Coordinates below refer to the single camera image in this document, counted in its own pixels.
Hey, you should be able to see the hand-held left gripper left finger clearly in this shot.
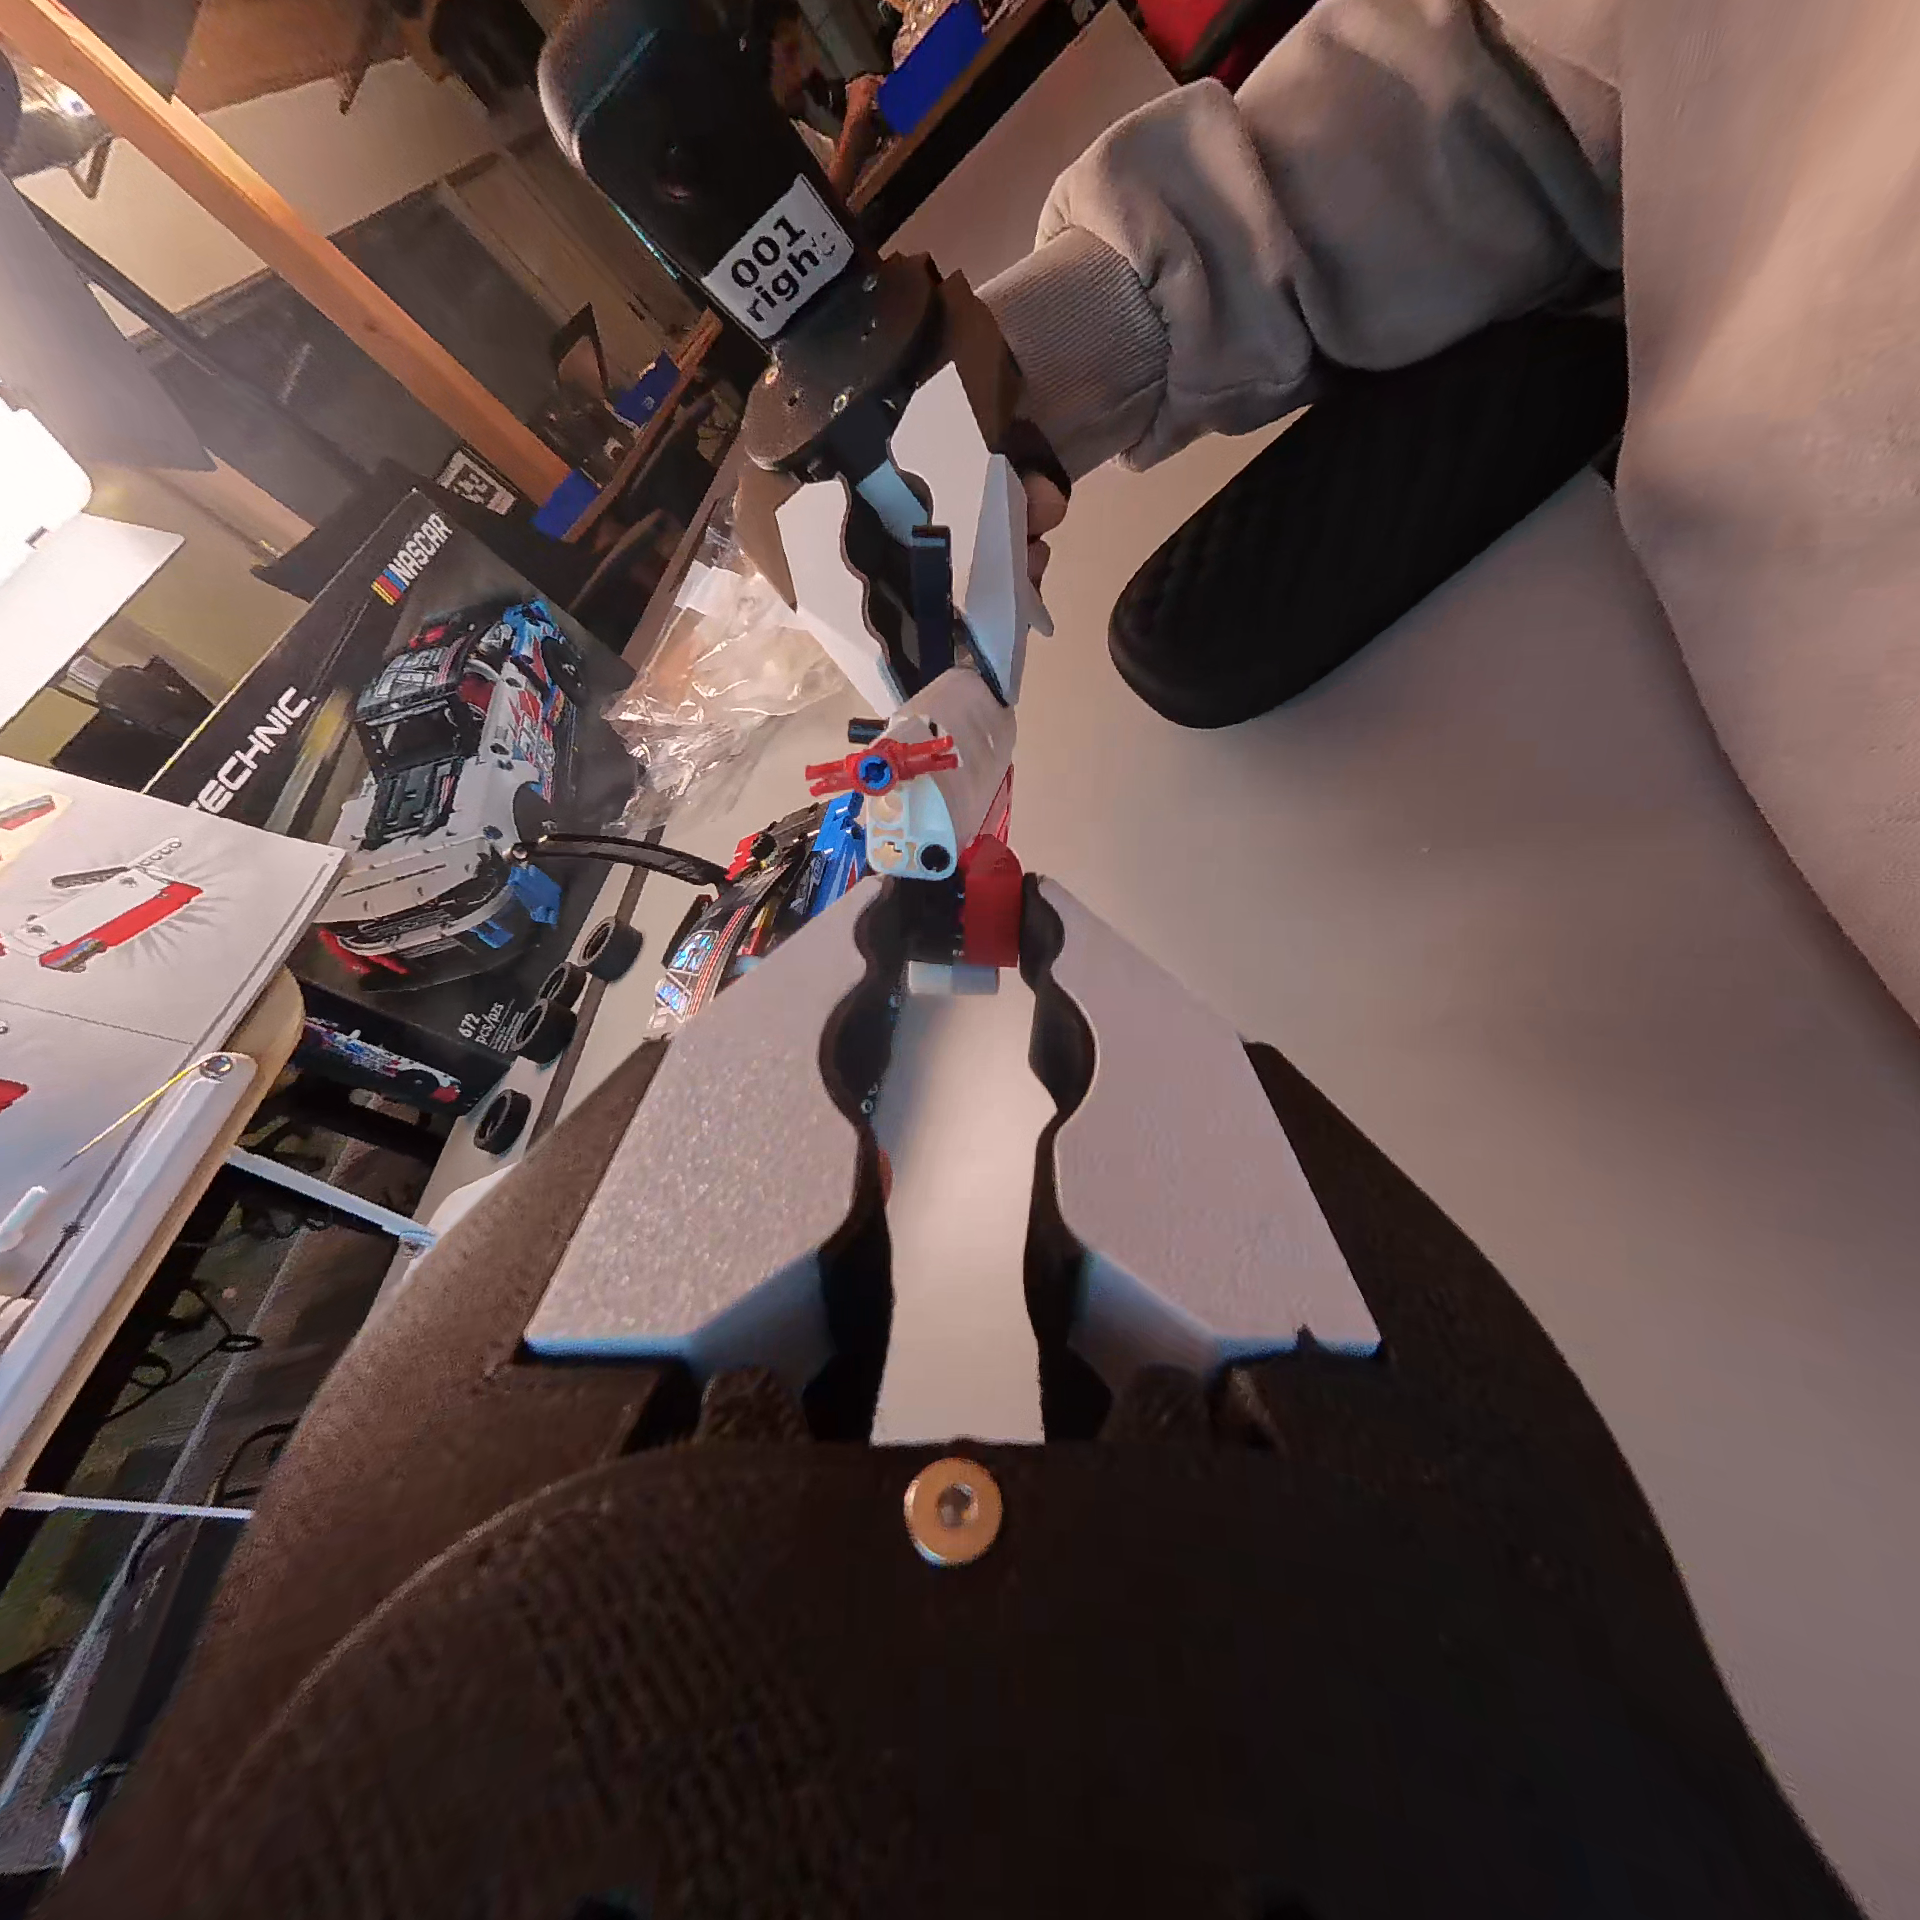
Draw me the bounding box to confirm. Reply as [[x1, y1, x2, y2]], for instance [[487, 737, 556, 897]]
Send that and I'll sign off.
[[519, 872, 906, 1385]]

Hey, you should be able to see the white book stand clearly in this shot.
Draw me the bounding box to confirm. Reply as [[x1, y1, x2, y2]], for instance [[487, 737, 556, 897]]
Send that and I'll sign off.
[[0, 959, 309, 1496]]

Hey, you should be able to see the person's right forearm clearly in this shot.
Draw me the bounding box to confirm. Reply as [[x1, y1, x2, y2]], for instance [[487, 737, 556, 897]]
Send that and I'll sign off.
[[974, 0, 1631, 476]]

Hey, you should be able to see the white lego panel assembly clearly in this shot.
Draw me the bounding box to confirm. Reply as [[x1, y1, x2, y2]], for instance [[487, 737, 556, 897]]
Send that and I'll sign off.
[[802, 526, 1034, 999]]

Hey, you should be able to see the lego instruction booklet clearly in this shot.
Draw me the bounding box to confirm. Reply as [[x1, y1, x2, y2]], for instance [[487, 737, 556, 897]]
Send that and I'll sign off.
[[0, 758, 348, 1245]]

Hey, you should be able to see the white cable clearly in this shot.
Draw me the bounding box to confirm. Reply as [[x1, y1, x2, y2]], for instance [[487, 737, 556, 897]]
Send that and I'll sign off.
[[0, 1493, 257, 1526]]

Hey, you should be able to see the LED panel light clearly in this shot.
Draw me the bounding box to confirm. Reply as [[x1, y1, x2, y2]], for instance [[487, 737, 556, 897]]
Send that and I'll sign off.
[[0, 391, 191, 737]]

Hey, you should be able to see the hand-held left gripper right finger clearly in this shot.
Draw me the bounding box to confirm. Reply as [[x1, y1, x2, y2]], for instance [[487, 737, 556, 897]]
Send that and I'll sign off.
[[1025, 872, 1388, 1379]]

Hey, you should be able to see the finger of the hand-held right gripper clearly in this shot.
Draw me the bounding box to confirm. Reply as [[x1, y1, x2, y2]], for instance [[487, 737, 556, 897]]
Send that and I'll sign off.
[[773, 463, 918, 708], [953, 451, 1056, 708]]

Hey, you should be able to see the lego race car model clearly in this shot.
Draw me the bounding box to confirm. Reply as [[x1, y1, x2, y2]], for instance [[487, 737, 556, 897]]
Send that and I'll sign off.
[[514, 794, 899, 1040]]

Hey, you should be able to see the clear plastic bag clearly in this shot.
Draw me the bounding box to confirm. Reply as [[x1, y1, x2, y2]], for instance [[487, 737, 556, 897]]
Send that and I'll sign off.
[[602, 526, 891, 817]]

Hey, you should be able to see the red lego slope piece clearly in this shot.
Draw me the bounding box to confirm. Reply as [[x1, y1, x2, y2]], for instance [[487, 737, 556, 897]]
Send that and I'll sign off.
[[961, 833, 1030, 970]]

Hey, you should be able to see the lego set box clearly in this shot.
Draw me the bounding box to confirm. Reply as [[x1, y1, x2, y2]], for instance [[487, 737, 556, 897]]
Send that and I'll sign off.
[[141, 488, 639, 1118]]

